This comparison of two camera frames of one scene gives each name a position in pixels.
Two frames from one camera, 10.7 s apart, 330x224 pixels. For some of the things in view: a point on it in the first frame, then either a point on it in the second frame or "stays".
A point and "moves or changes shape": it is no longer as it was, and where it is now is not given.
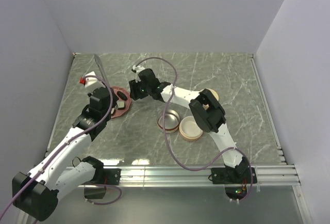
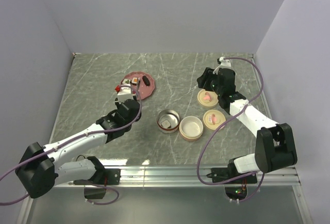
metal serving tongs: x=100 y=68 moves or changes shape
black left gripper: x=114 y=97 -> x=117 y=103
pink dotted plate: x=119 y=112 moves or changes shape
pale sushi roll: x=120 y=104 moves or changes shape
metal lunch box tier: x=172 y=121 stays
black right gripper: x=133 y=90 -> x=208 y=74
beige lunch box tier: x=188 y=129 stays
